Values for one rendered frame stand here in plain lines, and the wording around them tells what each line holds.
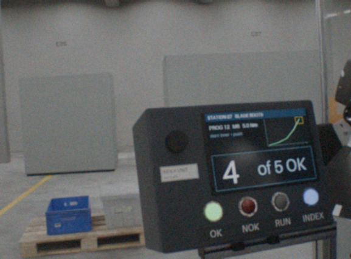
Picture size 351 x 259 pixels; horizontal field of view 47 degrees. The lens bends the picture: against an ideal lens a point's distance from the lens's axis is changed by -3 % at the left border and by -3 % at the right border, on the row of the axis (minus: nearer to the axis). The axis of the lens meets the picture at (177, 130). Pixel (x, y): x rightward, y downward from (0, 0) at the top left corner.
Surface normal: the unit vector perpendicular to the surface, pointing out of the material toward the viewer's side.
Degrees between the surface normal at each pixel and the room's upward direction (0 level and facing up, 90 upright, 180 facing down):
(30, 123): 90
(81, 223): 90
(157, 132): 75
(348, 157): 53
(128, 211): 95
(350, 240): 90
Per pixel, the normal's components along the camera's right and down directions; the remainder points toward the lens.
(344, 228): -0.95, 0.07
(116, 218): 0.21, 0.14
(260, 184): 0.27, -0.22
